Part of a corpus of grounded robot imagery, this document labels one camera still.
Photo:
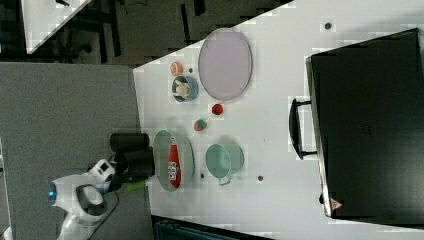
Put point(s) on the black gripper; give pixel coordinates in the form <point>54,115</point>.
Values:
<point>132,167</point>

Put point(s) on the red felt ketchup bottle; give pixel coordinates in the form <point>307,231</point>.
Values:
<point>174,168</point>

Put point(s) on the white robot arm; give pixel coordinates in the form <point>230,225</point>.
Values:
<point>88,199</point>

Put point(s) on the green oval strainer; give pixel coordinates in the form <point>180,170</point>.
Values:
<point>162,144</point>

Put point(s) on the small black pot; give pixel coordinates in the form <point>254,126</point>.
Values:
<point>128,142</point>

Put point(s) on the pink toy strawberry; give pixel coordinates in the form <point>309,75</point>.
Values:
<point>200,125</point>

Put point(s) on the yellow toy food pieces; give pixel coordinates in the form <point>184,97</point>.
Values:
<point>182,89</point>

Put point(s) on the blue bowl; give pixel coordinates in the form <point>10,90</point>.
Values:
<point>194,88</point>

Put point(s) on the red toy strawberry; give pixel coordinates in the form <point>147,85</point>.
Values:
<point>217,109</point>

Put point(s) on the toy orange slice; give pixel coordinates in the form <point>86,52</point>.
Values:
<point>176,69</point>

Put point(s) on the large lilac round plate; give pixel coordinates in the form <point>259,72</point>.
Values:
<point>225,64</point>

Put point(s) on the white side table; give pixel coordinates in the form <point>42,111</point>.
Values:
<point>43,18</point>

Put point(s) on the silver toaster oven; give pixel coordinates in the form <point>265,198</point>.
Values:
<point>367,109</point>

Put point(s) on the green cup with handle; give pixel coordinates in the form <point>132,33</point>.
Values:
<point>223,161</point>

